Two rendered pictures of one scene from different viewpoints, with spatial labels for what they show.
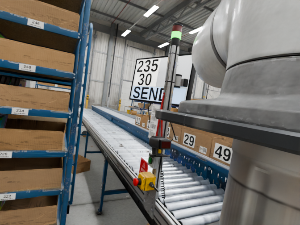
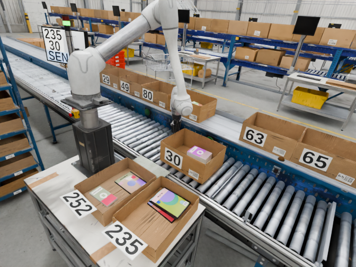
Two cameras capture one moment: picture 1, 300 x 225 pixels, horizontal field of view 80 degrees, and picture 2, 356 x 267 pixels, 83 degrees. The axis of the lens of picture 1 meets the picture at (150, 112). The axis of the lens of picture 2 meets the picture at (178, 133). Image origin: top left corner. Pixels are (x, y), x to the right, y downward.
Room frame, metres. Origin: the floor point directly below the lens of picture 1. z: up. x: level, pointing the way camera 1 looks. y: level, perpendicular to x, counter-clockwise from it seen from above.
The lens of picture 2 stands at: (-1.08, -0.17, 1.71)
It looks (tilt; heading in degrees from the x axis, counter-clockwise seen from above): 30 degrees down; 335
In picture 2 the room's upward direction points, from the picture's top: 5 degrees clockwise
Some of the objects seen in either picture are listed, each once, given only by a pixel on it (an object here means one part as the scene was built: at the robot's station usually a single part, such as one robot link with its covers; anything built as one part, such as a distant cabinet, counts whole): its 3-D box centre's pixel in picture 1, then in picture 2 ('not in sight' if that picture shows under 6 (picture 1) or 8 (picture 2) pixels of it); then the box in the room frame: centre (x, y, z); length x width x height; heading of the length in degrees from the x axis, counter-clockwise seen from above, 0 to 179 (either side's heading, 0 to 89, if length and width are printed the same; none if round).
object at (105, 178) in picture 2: not in sight; (117, 186); (-0.14, -0.25, 0.80); 0.38 x 0.28 x 0.10; 118
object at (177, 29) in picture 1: (176, 33); (65, 20); (0.94, -0.08, 1.62); 0.05 x 0.05 x 0.06
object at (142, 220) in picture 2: not in sight; (158, 212); (-0.39, -0.42, 0.80); 0.38 x 0.28 x 0.10; 122
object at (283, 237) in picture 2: not in sight; (292, 215); (-0.63, -1.19, 0.72); 0.52 x 0.05 x 0.05; 117
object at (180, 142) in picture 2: not in sight; (192, 153); (0.00, -0.81, 0.83); 0.39 x 0.29 x 0.17; 28
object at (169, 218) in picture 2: not in sight; (167, 205); (-0.34, -0.49, 0.76); 0.19 x 0.14 x 0.02; 27
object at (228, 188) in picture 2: not in sight; (233, 183); (-0.28, -1.01, 0.72); 0.52 x 0.05 x 0.05; 117
